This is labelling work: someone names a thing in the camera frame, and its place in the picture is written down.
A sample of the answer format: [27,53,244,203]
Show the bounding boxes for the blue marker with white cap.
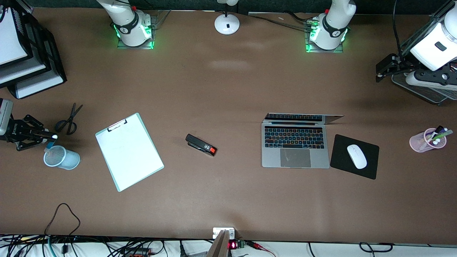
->
[45,134,59,151]

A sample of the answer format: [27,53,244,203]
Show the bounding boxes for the grey laptop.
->
[262,113,345,169]

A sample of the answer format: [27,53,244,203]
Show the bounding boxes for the black capped marker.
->
[428,125,444,140]

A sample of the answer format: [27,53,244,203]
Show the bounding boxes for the light blue mesh cup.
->
[44,145,81,170]

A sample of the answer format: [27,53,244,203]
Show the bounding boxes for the grey mesh desk tray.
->
[392,0,457,106]

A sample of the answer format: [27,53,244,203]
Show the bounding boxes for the black stacked paper tray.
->
[0,5,67,100]

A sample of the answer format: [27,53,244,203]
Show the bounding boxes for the pink translucent pen cup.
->
[410,128,447,153]

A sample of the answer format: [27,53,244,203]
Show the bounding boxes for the white computer mouse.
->
[347,144,368,170]

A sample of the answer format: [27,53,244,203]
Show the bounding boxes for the white paper stack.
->
[0,11,65,99]

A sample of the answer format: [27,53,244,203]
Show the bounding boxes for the black mouse pad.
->
[330,134,380,180]

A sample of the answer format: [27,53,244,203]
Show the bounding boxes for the white paper sheet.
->
[96,115,163,190]

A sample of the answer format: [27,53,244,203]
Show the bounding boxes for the teal clipboard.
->
[95,112,165,192]

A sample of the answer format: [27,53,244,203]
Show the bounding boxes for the white round lamp base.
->
[214,0,240,35]

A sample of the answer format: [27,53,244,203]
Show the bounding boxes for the black stapler with red tip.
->
[185,134,217,157]

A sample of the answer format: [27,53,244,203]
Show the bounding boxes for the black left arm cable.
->
[392,0,406,63]

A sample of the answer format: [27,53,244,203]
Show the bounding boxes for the black blue handled scissors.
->
[54,103,83,136]

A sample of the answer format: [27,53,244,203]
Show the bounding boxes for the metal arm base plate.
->
[305,17,344,54]
[117,15,155,50]

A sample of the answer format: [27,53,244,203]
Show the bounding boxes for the thin black looped cable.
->
[44,203,81,239]

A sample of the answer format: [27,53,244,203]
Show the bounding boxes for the black cable bundle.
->
[248,11,319,32]

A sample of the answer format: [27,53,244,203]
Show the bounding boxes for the black cable tangle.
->
[0,234,215,257]

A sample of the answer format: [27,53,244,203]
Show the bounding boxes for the black coiled cable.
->
[358,242,394,253]

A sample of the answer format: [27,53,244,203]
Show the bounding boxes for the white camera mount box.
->
[213,227,236,240]

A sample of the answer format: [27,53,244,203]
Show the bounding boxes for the red cable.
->
[246,241,276,257]

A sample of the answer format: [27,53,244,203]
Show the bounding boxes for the grey camera post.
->
[206,230,230,257]

